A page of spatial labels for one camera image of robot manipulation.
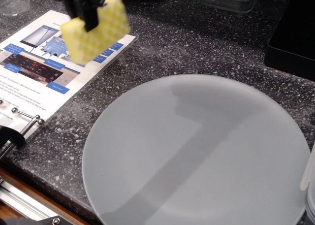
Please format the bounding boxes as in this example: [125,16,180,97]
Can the laminated dishwasher instruction sheet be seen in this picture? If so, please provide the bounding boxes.
[0,10,136,131]

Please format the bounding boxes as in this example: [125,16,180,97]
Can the metal screw clamp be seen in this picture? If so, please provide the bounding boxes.
[0,107,45,160]

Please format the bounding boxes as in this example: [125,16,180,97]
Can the aluminium rail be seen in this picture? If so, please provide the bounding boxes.
[0,178,62,225]

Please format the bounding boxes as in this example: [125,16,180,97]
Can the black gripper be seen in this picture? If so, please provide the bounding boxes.
[60,0,105,32]

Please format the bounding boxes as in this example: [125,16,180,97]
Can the black tray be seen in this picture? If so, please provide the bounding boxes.
[264,0,315,81]

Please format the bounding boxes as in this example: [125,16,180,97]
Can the yellow foam sponge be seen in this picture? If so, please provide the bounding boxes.
[61,0,130,64]

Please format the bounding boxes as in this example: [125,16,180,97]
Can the clear plastic cup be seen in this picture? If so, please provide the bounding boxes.
[0,0,30,16]

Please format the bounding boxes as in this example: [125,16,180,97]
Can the large grey plate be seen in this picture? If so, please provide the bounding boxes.
[82,74,310,225]

